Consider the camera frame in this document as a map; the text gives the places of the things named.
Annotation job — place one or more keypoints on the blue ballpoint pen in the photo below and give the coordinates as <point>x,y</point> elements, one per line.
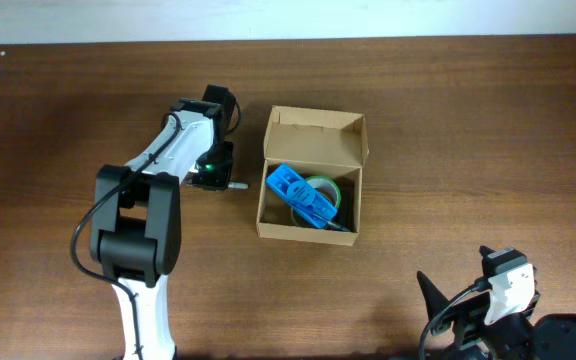
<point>331,224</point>

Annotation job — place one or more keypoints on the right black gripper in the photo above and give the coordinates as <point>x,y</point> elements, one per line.
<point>464,314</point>

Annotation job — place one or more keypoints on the blue whiteboard duster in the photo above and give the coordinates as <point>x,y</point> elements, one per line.
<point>288,185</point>

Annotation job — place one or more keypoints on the green tape roll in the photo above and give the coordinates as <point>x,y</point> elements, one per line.
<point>328,188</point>

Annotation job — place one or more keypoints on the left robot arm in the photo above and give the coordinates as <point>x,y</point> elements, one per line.
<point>136,217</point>

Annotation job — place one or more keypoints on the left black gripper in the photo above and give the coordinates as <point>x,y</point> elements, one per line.
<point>213,178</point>

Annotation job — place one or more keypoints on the orange black stapler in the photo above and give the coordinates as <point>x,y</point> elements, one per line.
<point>345,210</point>

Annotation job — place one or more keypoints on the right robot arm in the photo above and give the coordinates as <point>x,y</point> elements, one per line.
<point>554,338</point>

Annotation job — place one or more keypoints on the black sharpie marker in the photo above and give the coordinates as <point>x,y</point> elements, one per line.
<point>238,185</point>

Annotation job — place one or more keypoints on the cardboard box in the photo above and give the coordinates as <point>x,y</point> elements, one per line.
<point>313,142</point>

